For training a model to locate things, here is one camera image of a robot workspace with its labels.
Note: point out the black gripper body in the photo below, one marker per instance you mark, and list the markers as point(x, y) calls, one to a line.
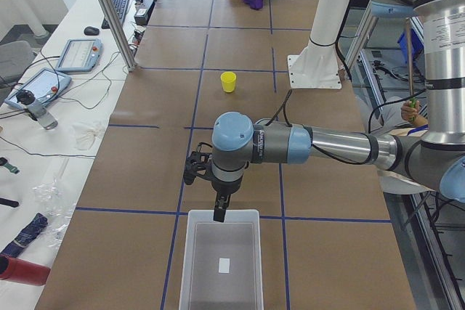
point(224, 187)

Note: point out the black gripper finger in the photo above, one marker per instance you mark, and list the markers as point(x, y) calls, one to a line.
point(220, 207)

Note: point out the yellow plastic cup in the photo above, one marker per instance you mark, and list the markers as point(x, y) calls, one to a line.
point(228, 80)

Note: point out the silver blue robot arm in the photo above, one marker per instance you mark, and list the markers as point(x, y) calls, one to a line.
point(434, 160)

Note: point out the white label in box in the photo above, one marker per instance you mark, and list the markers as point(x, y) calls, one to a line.
point(224, 266)

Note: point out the clear plastic storage box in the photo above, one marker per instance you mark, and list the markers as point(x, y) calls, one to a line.
point(237, 238)

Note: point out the black power adapter box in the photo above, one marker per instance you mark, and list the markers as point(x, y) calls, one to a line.
point(144, 11)

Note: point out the white crumpled tissue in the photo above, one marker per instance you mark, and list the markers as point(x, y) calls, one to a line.
point(86, 133)

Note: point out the crumpled clear plastic wrap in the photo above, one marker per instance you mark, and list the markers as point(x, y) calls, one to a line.
point(58, 208)

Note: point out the person in beige shirt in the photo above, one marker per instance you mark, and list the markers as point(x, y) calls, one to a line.
point(396, 119)

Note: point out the folded blue umbrella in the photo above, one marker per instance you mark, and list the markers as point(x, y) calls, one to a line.
point(26, 236)

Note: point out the blue teach pendant far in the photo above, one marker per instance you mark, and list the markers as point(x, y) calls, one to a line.
point(79, 55)

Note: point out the blue teach pendant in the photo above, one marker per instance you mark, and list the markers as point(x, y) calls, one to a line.
point(79, 55)
point(46, 86)

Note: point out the clear water bottle black cap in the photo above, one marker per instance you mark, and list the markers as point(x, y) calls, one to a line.
point(36, 109)

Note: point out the blue teach pendant near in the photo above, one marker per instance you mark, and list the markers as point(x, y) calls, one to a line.
point(46, 86)

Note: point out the black computer mouse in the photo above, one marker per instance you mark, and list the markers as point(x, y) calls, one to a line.
point(91, 31)

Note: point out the black keyboard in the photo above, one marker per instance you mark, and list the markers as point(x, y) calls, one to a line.
point(121, 7)

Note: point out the black marker pen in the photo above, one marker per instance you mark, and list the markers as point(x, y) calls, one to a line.
point(9, 203)

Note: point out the green wrist watch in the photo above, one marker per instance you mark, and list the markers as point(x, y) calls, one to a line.
point(7, 165)

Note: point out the dark red bottle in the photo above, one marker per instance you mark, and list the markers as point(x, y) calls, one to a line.
point(24, 272)

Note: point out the grey office chair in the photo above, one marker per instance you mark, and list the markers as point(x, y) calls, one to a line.
point(16, 56)

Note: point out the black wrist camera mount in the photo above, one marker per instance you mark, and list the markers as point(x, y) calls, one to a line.
point(198, 164)

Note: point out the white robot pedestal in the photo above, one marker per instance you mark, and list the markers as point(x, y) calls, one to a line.
point(316, 67)

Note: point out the aluminium frame post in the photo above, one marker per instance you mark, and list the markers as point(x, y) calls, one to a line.
point(118, 33)

